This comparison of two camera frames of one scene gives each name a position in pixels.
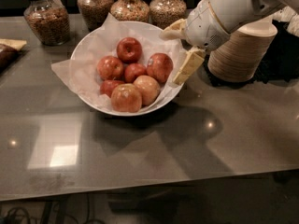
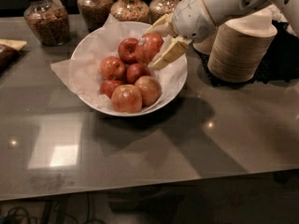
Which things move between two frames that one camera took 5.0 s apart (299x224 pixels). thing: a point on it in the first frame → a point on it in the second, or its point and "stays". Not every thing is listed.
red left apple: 109,67 stays
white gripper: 202,24 → 191,19
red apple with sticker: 160,65 → 148,47
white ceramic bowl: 124,68 stays
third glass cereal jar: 128,7 stays
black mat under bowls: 280,64 stays
